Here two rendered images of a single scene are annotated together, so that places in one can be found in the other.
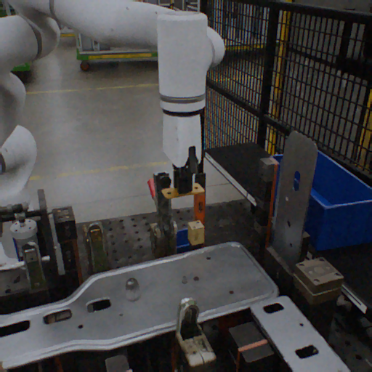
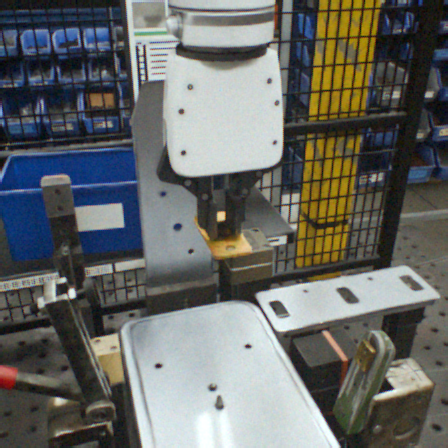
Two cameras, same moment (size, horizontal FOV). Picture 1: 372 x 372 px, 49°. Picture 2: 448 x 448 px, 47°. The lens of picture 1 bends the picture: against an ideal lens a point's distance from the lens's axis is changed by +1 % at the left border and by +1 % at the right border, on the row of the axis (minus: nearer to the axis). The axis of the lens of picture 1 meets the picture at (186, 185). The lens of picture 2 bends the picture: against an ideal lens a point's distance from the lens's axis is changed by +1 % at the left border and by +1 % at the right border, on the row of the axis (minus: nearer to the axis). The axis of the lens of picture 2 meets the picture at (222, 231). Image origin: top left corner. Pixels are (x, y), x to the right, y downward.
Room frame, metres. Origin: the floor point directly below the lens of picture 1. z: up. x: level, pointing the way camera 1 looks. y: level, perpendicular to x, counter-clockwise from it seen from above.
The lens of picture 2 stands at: (0.70, 0.44, 1.51)
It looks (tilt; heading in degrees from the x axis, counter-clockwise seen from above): 30 degrees down; 274
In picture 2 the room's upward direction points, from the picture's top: straight up
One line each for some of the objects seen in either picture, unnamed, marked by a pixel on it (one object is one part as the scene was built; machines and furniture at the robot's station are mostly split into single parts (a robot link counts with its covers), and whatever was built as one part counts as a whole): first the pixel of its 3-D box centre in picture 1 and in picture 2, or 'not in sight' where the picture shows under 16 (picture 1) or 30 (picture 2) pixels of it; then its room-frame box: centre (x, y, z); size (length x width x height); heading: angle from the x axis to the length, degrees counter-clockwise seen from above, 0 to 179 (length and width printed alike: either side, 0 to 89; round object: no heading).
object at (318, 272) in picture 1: (308, 327); (243, 321); (0.71, -0.30, 0.88); 0.08 x 0.08 x 0.36; 21
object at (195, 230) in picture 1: (195, 278); (119, 441); (0.88, -0.03, 0.88); 0.04 x 0.04 x 0.36; 21
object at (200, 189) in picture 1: (182, 189); (221, 229); (0.73, 0.01, 1.25); 0.08 x 0.04 x 0.01; 111
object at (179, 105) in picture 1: (182, 99); (218, 26); (0.73, 0.01, 1.44); 0.09 x 0.08 x 0.03; 21
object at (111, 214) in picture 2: (317, 195); (98, 199); (0.98, -0.37, 1.10); 0.30 x 0.17 x 0.13; 15
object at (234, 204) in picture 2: (187, 180); (245, 197); (0.71, 0.00, 1.29); 0.03 x 0.03 x 0.07; 21
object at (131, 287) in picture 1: (132, 290); not in sight; (0.69, 0.12, 1.02); 0.03 x 0.03 x 0.07
